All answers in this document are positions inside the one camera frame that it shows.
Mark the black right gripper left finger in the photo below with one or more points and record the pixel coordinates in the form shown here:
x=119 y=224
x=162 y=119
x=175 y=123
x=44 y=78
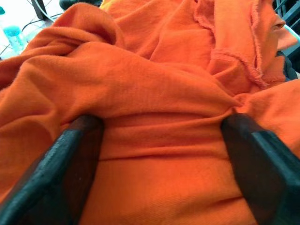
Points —
x=54 y=173

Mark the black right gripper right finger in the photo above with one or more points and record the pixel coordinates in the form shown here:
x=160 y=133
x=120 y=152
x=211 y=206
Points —
x=264 y=168

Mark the orange fleece garment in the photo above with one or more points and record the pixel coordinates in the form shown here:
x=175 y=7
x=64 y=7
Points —
x=150 y=93

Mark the dark laundry basket rim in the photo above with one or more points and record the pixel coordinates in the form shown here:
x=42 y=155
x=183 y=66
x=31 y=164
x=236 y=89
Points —
x=289 y=35

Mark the clear bottle with turquoise cap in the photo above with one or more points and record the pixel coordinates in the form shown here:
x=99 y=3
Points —
x=12 y=38

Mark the dark metal furniture leg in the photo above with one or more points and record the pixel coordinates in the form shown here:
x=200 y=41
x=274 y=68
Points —
x=39 y=9

